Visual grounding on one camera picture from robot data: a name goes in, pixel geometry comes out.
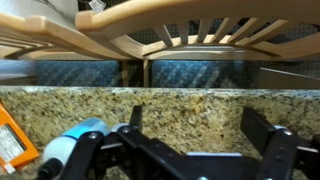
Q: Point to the light wooden slat-back chair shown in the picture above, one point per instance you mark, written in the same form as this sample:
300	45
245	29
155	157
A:
140	13
43	28

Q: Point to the white bottle with blue label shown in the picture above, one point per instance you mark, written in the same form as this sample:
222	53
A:
63	146

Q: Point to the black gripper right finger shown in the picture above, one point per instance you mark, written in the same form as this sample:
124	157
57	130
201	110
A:
255	125

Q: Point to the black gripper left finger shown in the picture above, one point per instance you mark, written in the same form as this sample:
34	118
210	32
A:
136	116

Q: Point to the orange package with white label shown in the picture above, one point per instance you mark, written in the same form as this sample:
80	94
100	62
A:
23	143

